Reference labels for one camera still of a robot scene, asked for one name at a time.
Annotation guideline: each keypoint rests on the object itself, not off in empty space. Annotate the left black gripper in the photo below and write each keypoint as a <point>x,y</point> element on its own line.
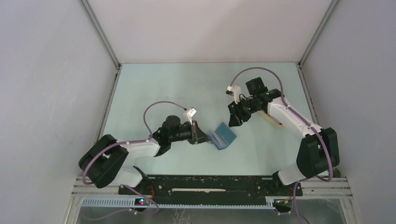
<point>196,136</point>

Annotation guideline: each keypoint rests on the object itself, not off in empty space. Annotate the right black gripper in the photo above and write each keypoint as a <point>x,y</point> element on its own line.
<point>235,121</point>

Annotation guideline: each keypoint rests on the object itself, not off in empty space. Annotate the blue card holder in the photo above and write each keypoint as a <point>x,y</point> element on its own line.
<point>222,137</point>

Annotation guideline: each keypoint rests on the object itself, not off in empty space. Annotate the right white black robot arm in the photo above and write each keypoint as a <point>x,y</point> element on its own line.
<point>318,151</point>

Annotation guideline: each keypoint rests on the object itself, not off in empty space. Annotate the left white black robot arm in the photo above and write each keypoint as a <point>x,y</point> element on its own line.
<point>106,161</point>

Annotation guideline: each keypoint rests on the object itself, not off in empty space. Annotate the beige oval tray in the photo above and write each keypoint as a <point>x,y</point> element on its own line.
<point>274,122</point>

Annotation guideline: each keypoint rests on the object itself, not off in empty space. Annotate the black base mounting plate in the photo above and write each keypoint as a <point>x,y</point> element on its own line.
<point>215,198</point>

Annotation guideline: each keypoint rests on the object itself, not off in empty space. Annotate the left controller board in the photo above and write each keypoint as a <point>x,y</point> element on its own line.
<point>142,202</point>

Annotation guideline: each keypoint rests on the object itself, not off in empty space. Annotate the controller board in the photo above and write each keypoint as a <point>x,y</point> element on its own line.
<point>142,202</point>
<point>283,202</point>

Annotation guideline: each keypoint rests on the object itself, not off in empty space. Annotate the right controller board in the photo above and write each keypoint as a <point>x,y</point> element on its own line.
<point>283,202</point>

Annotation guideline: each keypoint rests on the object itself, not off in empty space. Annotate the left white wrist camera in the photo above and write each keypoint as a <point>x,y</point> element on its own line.
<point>189,113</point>

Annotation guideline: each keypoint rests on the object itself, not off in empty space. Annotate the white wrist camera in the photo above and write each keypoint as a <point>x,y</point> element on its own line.
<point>189,113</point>
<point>235,92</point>

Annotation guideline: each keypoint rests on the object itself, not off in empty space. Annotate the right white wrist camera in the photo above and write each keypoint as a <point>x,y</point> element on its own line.
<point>235,92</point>

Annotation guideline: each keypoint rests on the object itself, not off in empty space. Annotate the white cable duct strip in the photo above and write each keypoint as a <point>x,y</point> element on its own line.
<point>113,202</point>

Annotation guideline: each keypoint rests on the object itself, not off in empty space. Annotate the aluminium frame rail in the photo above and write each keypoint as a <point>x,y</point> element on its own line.
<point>259,186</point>

